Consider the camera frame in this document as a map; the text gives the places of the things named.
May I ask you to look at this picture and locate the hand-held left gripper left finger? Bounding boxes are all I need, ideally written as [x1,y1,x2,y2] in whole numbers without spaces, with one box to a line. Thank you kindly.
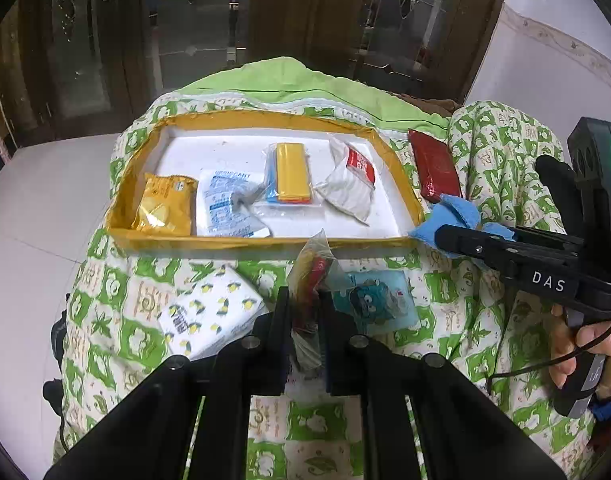
[43,287,292,480]

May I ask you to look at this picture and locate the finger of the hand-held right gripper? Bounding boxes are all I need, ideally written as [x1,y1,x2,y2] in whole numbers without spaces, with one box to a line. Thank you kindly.
[510,227,583,248]
[434,224,519,276]

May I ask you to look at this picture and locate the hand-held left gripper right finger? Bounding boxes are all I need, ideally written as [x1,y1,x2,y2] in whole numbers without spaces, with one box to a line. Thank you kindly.
[320,291,569,480]

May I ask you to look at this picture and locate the blue soft cloth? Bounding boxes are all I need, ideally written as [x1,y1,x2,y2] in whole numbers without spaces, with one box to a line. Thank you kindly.
[409,195,516,260]

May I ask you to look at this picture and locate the teal cartoon tissue pack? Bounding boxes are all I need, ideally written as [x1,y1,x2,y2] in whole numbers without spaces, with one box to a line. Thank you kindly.
[330,270,419,336]

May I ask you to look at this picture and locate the bag of red yellow strips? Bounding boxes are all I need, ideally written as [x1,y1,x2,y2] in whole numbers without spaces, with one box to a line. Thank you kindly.
[286,229,339,373]

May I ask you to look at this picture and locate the lemon print tissue pack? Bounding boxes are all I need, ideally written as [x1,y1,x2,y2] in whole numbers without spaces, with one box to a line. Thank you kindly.
[158,266,266,361]

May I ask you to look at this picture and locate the white red-label packet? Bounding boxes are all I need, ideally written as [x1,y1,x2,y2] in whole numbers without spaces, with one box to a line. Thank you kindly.
[315,135,377,226]

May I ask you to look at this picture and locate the white blue desiccant packet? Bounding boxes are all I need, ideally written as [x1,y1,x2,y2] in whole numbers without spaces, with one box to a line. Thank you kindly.
[196,169,272,238]

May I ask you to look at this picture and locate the yellow blue sponges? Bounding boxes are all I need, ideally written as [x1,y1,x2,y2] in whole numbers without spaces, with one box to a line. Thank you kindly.
[256,142,319,211]

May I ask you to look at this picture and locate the yellow chips packet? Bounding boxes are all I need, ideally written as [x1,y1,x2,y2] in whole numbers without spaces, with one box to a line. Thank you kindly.
[132,172,199,236]

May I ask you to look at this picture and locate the yellow-rimmed white foam tray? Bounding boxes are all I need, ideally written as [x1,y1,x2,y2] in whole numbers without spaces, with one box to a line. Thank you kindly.
[106,110,426,253]

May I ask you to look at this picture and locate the person's right forearm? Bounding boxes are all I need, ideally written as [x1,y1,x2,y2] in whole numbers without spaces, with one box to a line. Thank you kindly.
[591,392,611,426]

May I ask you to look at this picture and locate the dark red packet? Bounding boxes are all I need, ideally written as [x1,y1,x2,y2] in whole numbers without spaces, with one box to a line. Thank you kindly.
[408,128,462,200]

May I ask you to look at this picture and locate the brown cloth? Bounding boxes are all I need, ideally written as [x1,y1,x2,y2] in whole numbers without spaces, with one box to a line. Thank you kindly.
[403,91,461,117]

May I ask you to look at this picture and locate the black shoe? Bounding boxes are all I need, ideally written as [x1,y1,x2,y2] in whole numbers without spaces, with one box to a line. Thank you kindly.
[42,379,65,417]
[52,305,70,356]

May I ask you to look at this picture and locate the dark wooden glass-door cabinet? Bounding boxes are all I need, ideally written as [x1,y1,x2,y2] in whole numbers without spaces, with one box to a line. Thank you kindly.
[0,0,513,136]

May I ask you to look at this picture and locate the black cable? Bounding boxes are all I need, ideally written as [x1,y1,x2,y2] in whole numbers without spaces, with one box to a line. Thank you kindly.
[487,320,611,386]
[60,407,75,456]

